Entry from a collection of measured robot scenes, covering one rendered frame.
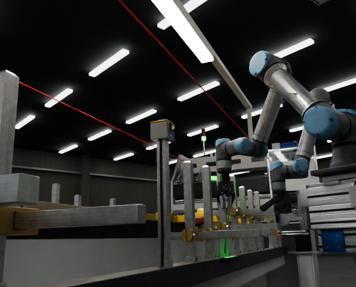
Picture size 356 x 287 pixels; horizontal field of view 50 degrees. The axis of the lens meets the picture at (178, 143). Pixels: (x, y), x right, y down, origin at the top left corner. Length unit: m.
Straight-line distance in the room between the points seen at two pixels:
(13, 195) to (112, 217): 0.25
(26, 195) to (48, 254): 0.77
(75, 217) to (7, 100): 0.27
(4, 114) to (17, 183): 0.38
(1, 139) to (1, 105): 0.07
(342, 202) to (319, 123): 0.31
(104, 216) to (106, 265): 0.79
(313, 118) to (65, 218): 1.06
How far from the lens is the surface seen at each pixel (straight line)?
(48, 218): 0.72
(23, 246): 1.11
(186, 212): 1.61
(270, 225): 2.07
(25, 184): 0.43
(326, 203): 1.60
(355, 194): 1.42
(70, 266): 1.27
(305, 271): 4.34
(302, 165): 1.94
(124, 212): 0.63
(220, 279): 2.00
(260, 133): 1.88
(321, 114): 1.50
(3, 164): 0.77
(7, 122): 0.79
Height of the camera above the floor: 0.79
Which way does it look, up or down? 14 degrees up
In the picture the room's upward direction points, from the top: 2 degrees counter-clockwise
